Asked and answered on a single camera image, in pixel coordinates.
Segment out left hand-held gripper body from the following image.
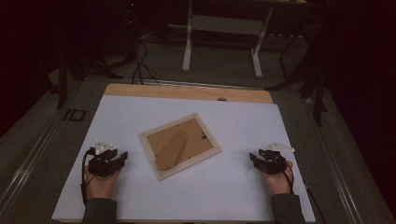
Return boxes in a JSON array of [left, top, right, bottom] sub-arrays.
[[88, 139, 123, 178]]

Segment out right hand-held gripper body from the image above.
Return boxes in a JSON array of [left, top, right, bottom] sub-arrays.
[[257, 141, 295, 175]]

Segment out wooden photo frame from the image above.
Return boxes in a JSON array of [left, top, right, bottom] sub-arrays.
[[138, 112, 223, 182]]

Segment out person's left hand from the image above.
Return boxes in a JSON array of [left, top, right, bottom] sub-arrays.
[[84, 169, 123, 200]]

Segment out person's right hand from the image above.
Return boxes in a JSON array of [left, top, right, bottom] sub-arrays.
[[261, 161, 295, 196]]

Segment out black metal stand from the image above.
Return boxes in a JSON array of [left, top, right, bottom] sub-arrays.
[[55, 52, 124, 110], [265, 31, 329, 127]]

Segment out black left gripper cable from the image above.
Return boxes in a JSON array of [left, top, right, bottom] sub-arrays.
[[80, 147, 95, 207]]

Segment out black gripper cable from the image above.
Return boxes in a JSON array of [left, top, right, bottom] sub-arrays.
[[80, 147, 95, 207], [281, 161, 327, 224]]

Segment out black floor bracket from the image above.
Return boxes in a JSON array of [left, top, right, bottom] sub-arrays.
[[64, 108, 87, 122]]

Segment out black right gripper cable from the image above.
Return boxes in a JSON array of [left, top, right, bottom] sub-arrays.
[[281, 161, 327, 224]]

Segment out metal floor rail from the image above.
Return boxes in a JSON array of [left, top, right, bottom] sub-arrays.
[[304, 98, 366, 224], [0, 108, 64, 214]]

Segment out black floor cables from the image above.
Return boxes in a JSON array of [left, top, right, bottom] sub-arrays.
[[130, 40, 161, 86]]

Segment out white metal desk frame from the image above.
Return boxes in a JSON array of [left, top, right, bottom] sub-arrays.
[[181, 0, 275, 78]]

